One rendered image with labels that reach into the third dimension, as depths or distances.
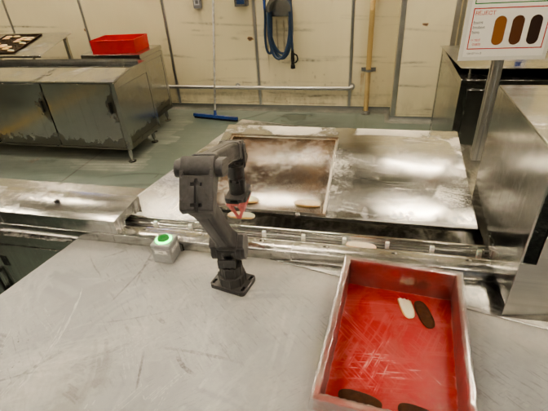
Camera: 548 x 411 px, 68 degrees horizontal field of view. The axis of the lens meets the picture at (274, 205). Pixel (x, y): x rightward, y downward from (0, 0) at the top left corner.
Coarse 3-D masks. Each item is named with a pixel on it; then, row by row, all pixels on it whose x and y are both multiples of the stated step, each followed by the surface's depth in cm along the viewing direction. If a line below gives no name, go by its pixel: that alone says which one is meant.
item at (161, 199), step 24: (216, 144) 220; (144, 192) 180; (168, 192) 178; (168, 216) 162; (264, 216) 158; (312, 240) 144; (432, 240) 140; (456, 240) 139; (480, 240) 138; (312, 264) 133; (480, 288) 120; (480, 312) 112
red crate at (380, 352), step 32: (352, 288) 122; (352, 320) 111; (384, 320) 111; (416, 320) 110; (448, 320) 110; (352, 352) 103; (384, 352) 102; (416, 352) 102; (448, 352) 101; (352, 384) 95; (384, 384) 95; (416, 384) 94; (448, 384) 94
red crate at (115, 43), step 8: (96, 40) 437; (104, 40) 452; (112, 40) 420; (120, 40) 419; (128, 40) 417; (136, 40) 424; (144, 40) 441; (96, 48) 428; (104, 48) 426; (112, 48) 425; (120, 48) 424; (128, 48) 422; (136, 48) 425
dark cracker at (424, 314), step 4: (416, 304) 114; (420, 304) 114; (424, 304) 114; (416, 308) 113; (420, 308) 112; (424, 308) 112; (420, 312) 111; (424, 312) 111; (428, 312) 111; (420, 316) 110; (424, 316) 110; (428, 316) 110; (432, 316) 110; (424, 320) 109; (428, 320) 109; (432, 320) 109; (424, 324) 109; (428, 324) 108; (432, 324) 108; (428, 328) 108
